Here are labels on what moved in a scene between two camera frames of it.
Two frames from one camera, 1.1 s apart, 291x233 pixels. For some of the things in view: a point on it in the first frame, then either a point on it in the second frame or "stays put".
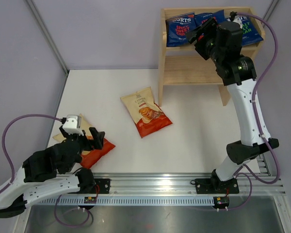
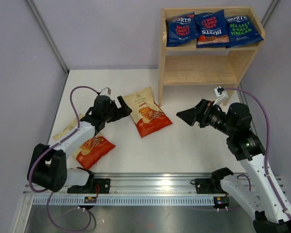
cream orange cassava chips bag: (148, 116) stays put
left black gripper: (98, 137) → (123, 111)
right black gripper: (209, 29) → (201, 112)
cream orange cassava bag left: (89, 158) stays put
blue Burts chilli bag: (177, 28) stays put
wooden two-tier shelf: (182, 65) stays put
